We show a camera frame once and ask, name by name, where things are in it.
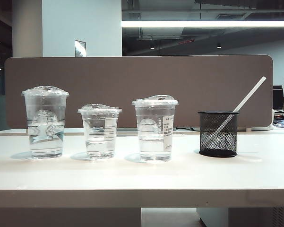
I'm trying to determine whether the black computer monitor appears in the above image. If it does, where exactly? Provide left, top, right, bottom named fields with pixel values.
left=273, top=85, right=284, bottom=111

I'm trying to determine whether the black mesh pen holder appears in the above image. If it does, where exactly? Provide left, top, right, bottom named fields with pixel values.
left=198, top=111, right=240, bottom=158

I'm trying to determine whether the medium clear cup white label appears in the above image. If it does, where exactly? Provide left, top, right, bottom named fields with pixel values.
left=131, top=95, right=179, bottom=163

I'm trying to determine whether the large clear lidded plastic cup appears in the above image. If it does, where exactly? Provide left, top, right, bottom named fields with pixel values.
left=21, top=86, right=70, bottom=159

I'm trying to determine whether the white partition foot clamp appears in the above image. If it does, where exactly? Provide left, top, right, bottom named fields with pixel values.
left=247, top=122, right=275, bottom=132

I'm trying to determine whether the small clear lidded plastic cup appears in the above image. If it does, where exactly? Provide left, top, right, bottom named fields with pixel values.
left=77, top=103, right=123, bottom=160

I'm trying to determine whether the brown desk partition panel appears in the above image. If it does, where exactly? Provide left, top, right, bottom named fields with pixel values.
left=4, top=54, right=275, bottom=130

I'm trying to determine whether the white drinking straw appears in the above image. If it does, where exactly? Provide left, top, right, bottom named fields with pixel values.
left=212, top=76, right=267, bottom=140

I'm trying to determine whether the silver wall plaque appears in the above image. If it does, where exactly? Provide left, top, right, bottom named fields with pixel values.
left=74, top=39, right=87, bottom=58

